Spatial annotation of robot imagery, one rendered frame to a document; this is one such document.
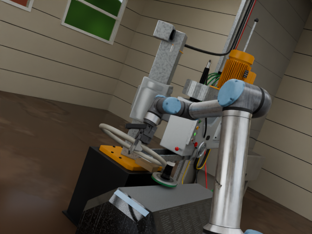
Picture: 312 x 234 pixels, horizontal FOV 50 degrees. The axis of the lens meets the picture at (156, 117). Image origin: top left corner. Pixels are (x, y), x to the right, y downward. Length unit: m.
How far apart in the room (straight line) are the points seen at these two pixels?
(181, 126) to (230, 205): 1.39
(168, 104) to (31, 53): 6.83
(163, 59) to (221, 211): 2.07
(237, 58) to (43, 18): 5.97
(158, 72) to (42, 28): 5.60
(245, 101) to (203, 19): 7.59
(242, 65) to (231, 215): 2.09
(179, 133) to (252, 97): 1.31
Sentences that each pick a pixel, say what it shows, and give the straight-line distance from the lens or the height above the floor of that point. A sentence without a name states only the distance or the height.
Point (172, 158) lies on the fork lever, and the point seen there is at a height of 1.07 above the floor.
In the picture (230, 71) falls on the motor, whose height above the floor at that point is 1.87.
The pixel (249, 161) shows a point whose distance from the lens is 5.83.
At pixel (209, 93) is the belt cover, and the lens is 2.56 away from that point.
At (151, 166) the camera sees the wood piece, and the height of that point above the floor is 0.83.
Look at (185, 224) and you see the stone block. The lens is 2.48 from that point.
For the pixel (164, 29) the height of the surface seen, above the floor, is 2.01.
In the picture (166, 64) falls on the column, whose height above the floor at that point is 1.73.
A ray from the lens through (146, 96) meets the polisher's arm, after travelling 3.04.
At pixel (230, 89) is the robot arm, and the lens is 1.30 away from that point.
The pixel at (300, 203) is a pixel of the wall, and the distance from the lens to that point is 7.28.
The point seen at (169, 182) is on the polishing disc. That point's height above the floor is 0.86.
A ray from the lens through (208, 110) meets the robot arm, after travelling 1.67.
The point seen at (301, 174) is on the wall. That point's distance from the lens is 7.24.
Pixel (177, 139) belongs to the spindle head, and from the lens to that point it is 2.57.
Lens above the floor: 1.65
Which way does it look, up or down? 8 degrees down
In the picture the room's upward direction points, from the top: 20 degrees clockwise
